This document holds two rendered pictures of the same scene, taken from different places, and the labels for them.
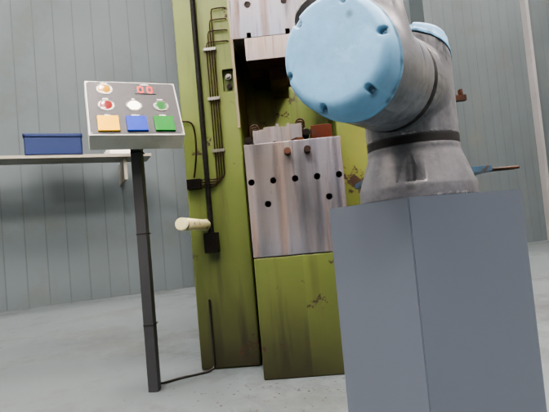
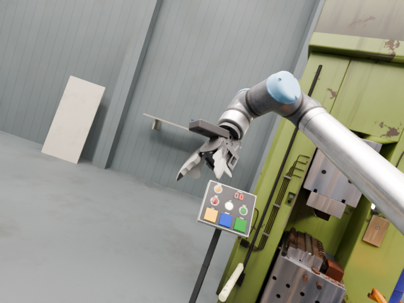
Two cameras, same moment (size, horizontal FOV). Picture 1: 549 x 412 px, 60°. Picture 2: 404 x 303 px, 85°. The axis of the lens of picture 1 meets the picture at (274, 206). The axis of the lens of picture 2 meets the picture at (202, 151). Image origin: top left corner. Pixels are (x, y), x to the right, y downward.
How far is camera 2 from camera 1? 101 cm
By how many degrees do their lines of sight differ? 23
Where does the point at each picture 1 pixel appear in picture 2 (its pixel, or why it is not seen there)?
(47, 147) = not seen: hidden behind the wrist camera
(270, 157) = (293, 272)
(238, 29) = (310, 184)
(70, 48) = (228, 82)
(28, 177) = (187, 133)
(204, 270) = not seen: hidden behind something
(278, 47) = (332, 207)
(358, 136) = (359, 280)
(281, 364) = not seen: outside the picture
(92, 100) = (209, 195)
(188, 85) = (266, 189)
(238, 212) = (261, 271)
